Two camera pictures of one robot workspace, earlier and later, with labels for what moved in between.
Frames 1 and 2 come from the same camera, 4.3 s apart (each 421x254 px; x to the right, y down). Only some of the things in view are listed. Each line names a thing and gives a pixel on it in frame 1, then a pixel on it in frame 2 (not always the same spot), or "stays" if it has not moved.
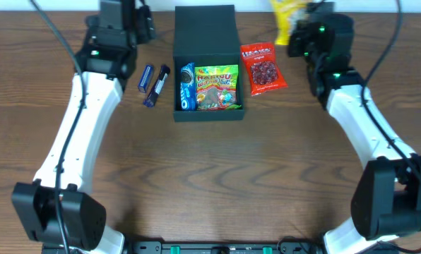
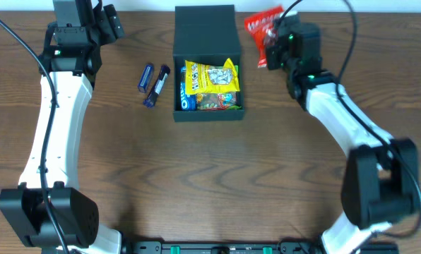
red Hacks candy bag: (265, 74) → (262, 24)
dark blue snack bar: (155, 91) stays
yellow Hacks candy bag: (284, 10) → (201, 78)
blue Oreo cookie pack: (188, 96) stays
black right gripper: (299, 40) → (273, 55)
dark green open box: (205, 35) stays
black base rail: (202, 248) stays
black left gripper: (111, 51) → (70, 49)
